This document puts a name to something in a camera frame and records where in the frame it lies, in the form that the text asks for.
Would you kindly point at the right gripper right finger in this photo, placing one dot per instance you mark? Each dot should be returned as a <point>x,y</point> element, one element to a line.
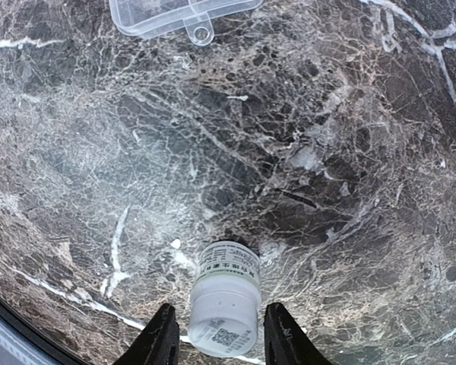
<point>285,343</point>

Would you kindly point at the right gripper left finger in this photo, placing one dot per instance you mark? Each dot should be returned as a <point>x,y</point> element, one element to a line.
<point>158,343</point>

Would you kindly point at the clear plastic pill organizer box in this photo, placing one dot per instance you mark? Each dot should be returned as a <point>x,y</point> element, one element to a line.
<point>151,19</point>

